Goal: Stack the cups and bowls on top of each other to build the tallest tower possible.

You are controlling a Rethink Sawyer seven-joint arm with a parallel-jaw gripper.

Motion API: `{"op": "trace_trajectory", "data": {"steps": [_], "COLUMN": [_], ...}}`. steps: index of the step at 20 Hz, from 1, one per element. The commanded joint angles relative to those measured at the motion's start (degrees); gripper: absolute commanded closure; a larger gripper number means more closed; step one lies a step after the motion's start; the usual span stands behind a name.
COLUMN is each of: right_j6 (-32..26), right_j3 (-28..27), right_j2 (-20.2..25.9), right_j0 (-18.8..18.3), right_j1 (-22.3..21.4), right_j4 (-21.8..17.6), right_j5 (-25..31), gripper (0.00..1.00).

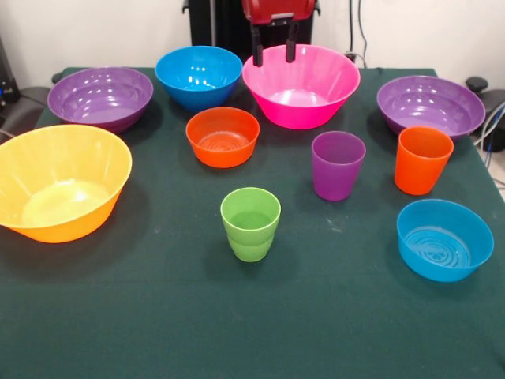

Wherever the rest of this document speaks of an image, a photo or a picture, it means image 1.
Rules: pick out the pink plastic bowl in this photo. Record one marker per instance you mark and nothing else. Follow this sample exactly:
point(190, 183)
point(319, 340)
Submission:
point(300, 114)

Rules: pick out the purple plastic cup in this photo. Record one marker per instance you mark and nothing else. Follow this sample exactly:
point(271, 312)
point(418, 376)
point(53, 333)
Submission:
point(335, 177)

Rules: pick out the dark green table cloth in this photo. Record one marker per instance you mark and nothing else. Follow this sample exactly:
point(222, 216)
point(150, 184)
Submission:
point(252, 316)

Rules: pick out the purple plastic bowl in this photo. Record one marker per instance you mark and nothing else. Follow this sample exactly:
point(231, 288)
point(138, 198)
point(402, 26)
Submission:
point(98, 116)
point(430, 120)

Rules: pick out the black round knob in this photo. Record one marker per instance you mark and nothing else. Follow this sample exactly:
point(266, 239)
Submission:
point(476, 83)

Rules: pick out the orange plastic bowl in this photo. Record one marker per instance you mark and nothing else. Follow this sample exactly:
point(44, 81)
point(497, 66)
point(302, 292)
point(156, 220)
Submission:
point(221, 156)

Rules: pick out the deep blue plastic bowl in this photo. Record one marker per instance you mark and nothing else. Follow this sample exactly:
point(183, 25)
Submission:
point(197, 96)

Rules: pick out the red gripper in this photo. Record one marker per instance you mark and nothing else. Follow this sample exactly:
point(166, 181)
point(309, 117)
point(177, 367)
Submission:
point(276, 8)

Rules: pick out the yellow plastic bowl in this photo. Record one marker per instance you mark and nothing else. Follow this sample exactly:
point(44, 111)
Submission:
point(59, 205)

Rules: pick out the black device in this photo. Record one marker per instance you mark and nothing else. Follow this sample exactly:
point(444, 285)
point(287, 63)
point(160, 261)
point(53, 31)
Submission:
point(8, 91)

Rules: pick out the low blue plastic bowl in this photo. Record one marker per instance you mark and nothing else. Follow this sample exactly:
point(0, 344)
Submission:
point(434, 266)

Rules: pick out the orange plastic cup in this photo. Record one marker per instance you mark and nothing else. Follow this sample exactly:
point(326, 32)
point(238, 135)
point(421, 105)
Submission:
point(418, 173)

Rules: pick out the green plastic cup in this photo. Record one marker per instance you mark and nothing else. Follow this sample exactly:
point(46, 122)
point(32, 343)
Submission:
point(248, 245)

